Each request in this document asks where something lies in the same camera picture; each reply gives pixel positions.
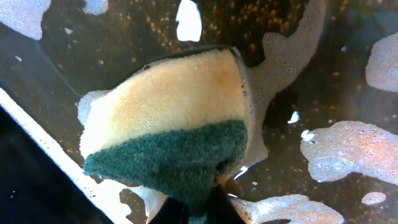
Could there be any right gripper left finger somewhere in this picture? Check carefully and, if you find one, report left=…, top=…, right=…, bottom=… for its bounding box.
left=149, top=197, right=189, bottom=224

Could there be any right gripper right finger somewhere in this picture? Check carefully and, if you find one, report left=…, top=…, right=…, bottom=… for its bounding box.
left=206, top=184, right=246, bottom=224

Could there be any yellow green sponge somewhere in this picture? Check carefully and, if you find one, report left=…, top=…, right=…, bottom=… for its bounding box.
left=77, top=47, right=268, bottom=223

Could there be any black water tray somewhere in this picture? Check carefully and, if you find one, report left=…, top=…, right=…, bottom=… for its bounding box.
left=1, top=1, right=397, bottom=223

